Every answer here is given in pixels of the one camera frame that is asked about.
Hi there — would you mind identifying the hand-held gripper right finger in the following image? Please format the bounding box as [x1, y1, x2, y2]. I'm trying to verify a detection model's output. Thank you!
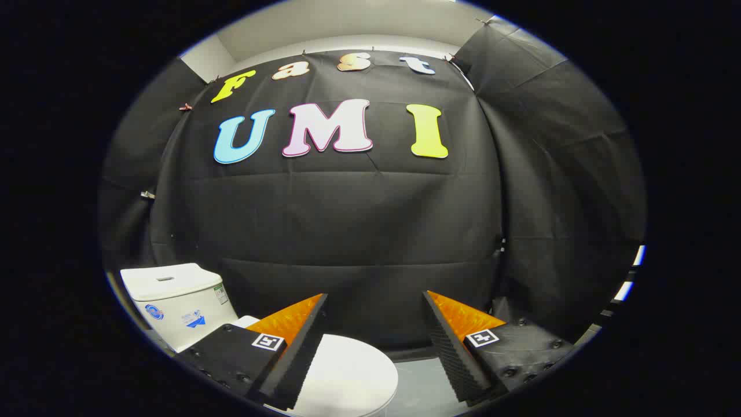
[423, 291, 574, 406]

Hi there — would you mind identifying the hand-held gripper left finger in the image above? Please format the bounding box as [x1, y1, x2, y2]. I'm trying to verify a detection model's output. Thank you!
[174, 294, 329, 411]

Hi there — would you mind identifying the black backdrop cloth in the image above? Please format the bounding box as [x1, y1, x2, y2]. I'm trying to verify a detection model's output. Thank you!
[98, 14, 646, 354]

